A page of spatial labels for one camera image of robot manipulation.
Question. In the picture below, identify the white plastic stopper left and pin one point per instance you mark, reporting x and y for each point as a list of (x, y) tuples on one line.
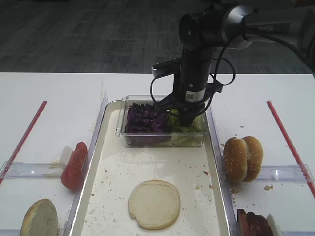
[(65, 156)]

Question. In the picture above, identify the clear long rail left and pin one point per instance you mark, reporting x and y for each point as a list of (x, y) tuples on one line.
[(69, 225)]

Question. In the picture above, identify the clear plastic salad box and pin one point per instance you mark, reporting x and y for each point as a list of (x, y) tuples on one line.
[(137, 140)]

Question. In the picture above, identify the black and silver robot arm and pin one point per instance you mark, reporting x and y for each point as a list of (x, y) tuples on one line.
[(224, 26)]

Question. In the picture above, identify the sesame bun left piece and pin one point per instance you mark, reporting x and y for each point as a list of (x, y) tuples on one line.
[(235, 159)]

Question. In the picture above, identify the clear cross rail upper left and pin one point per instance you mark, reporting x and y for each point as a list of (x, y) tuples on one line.
[(11, 169)]

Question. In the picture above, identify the white plastic stopper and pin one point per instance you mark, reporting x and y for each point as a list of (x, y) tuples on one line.
[(65, 156), (274, 227)]

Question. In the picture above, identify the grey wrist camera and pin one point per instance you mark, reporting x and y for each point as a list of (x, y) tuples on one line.
[(163, 69)]

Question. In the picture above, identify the sesame bun piece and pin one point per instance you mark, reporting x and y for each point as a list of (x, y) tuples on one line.
[(235, 159), (254, 158)]

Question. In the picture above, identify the shredded purple cabbage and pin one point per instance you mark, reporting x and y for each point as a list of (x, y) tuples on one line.
[(143, 118)]

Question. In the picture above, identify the white plastic stopper right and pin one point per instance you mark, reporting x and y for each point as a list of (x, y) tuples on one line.
[(274, 227)]

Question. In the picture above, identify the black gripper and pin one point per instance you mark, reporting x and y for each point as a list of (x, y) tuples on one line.
[(190, 86)]

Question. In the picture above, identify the clear long rail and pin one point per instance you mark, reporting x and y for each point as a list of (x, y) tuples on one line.
[(226, 216), (69, 225)]

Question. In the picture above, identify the standing bun half left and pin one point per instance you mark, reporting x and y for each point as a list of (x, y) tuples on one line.
[(41, 219)]

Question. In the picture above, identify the clear cross rail upper right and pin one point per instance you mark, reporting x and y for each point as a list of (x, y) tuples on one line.
[(290, 173)]

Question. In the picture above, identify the brown meat patty slices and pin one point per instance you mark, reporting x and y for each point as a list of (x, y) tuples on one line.
[(251, 224)]

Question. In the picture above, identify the clear cross rail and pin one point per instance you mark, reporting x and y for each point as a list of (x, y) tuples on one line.
[(11, 169), (290, 173)]

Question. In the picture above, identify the bun half on tray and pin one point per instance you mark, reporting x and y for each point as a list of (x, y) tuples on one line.
[(154, 204)]

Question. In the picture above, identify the clear long rail right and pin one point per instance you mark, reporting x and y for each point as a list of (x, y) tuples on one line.
[(226, 216)]

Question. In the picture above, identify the green lettuce leaves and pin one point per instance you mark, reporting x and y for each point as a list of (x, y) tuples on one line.
[(192, 135)]

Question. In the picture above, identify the red strip left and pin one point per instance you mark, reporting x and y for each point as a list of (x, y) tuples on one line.
[(22, 140)]

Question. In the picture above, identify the red tomato slices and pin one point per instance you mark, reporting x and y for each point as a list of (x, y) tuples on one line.
[(72, 174)]

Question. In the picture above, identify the red strip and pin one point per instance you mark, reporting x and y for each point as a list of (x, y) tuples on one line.
[(292, 148), (22, 140)]

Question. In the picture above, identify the sesame bun right piece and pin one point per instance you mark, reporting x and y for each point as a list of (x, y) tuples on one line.
[(254, 158)]

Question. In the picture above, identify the red strip right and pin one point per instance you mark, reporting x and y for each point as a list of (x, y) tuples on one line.
[(292, 148)]

